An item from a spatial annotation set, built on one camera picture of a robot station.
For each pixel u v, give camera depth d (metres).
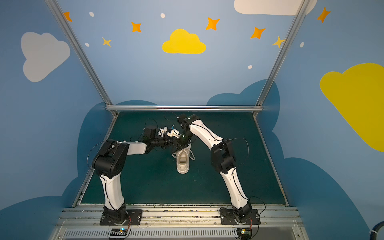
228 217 0.75
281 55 0.86
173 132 0.84
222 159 0.59
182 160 0.92
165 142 0.89
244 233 0.73
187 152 0.90
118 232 0.73
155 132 0.85
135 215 0.76
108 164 0.53
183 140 0.80
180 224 0.73
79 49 0.83
